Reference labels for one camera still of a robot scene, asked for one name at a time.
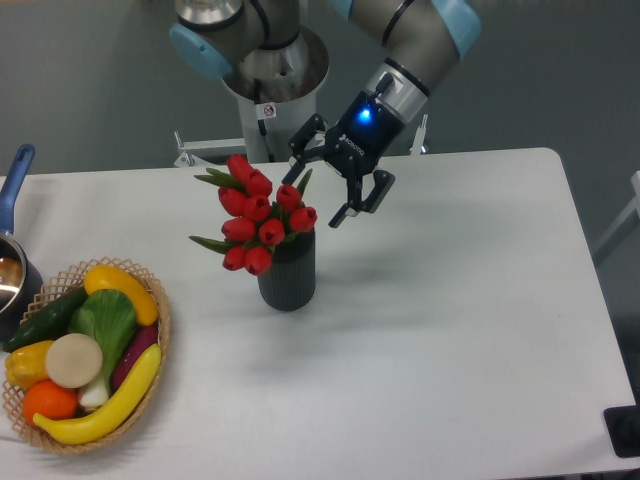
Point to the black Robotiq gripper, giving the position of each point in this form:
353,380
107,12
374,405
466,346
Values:
353,147

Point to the red tulip bouquet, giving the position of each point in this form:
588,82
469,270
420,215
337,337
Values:
264,222

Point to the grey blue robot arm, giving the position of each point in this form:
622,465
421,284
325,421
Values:
424,40

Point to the dark grey ribbed vase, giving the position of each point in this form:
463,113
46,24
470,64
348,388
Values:
290,282

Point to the purple eggplant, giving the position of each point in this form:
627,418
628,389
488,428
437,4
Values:
143,339

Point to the yellow squash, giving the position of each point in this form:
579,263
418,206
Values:
107,277

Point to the green bok choy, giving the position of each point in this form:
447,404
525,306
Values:
109,318

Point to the woven wicker basket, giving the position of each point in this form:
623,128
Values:
64,282

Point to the yellow banana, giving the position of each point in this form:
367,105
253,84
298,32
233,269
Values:
112,414

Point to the dark green cucumber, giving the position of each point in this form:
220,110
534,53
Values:
48,323

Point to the beige round disc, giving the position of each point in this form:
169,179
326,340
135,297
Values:
73,360

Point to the yellow bell pepper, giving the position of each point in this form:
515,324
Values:
26,366

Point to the orange fruit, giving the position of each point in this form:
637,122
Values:
50,400

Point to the black device at table edge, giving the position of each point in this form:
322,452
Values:
623,428

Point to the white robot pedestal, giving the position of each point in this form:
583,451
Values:
276,94

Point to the blue handled saucepan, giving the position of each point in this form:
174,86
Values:
20,280

